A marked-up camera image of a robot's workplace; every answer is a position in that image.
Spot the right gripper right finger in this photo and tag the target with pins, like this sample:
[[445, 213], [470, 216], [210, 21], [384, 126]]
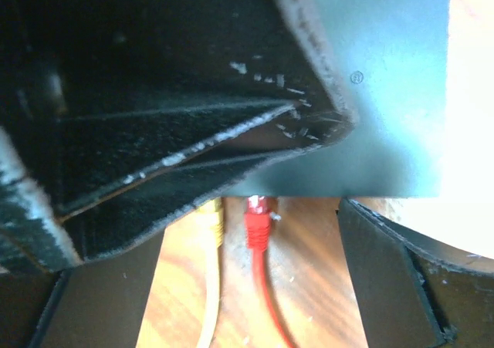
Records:
[[412, 290]]

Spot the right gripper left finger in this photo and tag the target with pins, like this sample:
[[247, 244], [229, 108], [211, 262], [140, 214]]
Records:
[[100, 304]]

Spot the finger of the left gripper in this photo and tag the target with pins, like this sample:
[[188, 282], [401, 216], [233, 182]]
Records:
[[120, 116]]

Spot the black network switch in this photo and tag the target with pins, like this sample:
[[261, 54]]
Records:
[[392, 55]]

